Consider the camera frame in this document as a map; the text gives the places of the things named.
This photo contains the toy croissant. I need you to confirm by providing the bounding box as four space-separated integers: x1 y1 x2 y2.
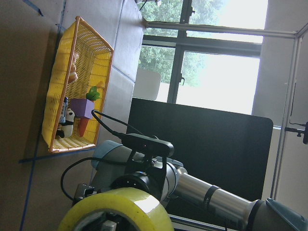
68 52 79 84

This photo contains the purple foam block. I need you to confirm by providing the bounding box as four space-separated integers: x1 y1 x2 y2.
69 98 94 119

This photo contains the right camera cable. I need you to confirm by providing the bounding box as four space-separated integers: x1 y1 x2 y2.
60 109 157 200

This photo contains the small dark bottle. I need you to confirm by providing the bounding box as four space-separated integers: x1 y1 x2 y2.
59 97 68 124

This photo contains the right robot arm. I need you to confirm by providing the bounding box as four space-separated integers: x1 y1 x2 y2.
91 137 308 231

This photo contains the toy panda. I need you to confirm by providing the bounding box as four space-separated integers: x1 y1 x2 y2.
56 108 75 138

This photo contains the yellow woven plastic basket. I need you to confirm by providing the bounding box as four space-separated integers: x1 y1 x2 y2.
42 16 114 153

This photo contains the black divider panel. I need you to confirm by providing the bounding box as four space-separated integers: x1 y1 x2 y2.
126 97 274 217

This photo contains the orange toy carrot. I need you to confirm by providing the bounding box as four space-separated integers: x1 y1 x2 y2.
78 86 100 137

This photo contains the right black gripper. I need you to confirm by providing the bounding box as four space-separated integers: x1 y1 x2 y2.
73 171 169 231

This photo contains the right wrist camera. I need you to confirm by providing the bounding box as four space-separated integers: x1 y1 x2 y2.
121 133 174 157

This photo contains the yellow-green packing tape roll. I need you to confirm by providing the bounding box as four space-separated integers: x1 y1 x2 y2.
58 188 174 231

